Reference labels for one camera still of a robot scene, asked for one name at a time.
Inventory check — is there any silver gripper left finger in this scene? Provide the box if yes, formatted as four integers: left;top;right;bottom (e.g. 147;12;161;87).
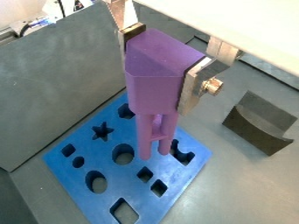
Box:
103;0;146;53

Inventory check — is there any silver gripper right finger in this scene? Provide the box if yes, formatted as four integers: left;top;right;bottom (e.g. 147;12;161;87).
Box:
178;37;242;116

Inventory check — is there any purple three prong peg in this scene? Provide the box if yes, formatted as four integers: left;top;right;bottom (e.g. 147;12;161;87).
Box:
125;29;205;160

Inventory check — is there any dark grey curved block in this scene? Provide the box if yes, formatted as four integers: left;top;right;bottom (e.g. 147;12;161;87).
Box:
222;91;298;156

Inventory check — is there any grey upright panel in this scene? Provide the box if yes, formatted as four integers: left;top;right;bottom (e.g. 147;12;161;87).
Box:
0;3;125;171

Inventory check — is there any blue shape sorter board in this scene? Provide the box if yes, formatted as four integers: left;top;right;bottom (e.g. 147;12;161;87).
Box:
43;94;211;224

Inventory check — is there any black cable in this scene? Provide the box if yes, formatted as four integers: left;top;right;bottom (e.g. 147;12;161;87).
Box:
58;0;68;19

